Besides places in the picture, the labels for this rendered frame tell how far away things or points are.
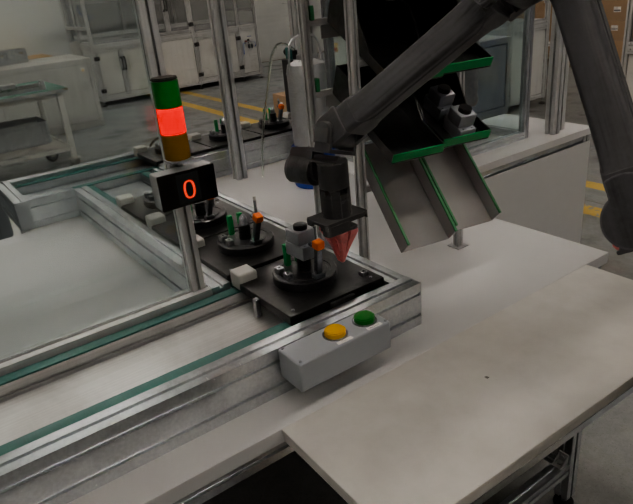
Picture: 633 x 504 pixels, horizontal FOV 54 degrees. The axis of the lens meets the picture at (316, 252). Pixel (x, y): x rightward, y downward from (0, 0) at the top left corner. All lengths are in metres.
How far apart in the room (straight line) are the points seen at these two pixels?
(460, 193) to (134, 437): 0.93
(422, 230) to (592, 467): 1.21
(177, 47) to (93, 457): 9.70
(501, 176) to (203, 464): 1.79
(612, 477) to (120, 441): 1.69
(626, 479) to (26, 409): 1.82
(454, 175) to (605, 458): 1.22
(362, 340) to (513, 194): 1.58
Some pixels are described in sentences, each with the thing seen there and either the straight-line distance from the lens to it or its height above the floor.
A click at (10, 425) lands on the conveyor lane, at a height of 0.92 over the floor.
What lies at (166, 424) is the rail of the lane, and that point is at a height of 0.91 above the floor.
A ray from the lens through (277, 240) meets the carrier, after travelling 1.54.
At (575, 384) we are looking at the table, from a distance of 1.22.
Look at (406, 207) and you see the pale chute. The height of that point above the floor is 1.06.
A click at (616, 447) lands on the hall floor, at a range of 2.45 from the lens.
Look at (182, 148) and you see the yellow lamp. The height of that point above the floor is 1.28.
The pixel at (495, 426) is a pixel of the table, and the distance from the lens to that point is 1.10.
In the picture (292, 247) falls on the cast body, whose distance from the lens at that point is 1.30.
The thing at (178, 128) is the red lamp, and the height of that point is 1.32.
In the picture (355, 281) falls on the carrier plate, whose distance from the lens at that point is 1.30.
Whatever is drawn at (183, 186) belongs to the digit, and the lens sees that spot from 1.24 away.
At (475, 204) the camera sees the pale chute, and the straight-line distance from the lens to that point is 1.55.
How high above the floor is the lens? 1.57
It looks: 24 degrees down
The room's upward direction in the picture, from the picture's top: 5 degrees counter-clockwise
